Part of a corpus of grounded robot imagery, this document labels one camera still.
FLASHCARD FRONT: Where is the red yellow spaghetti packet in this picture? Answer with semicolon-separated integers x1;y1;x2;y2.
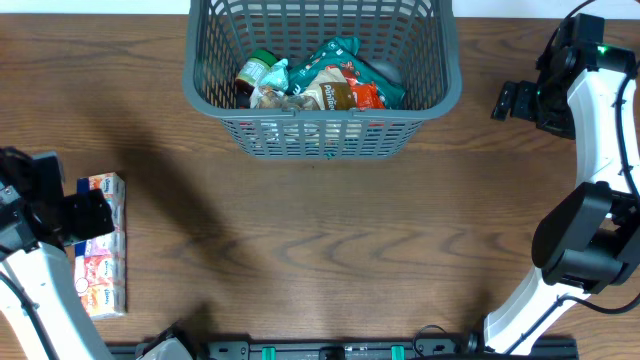
351;84;385;110

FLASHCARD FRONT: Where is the green instant coffee bag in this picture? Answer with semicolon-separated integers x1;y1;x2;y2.
286;37;406;110

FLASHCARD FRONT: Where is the green lidded jar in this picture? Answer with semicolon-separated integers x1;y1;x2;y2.
235;49;278;97

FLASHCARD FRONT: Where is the beige snack bag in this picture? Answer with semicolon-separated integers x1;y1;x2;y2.
250;68;357;111

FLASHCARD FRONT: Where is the mint green snack bar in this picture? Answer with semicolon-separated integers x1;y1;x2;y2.
257;58;289;92

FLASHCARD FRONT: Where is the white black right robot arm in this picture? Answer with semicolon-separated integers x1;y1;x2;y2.
465;11;639;358

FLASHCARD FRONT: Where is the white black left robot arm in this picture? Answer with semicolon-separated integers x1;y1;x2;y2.
1;147;114;359

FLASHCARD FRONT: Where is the multicolour tissue pack strip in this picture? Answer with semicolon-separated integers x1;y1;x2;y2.
74;172;126;320

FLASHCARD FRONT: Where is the grey plastic lattice basket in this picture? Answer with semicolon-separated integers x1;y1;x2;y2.
183;0;462;159

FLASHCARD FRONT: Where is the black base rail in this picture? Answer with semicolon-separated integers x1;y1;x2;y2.
107;326;579;360

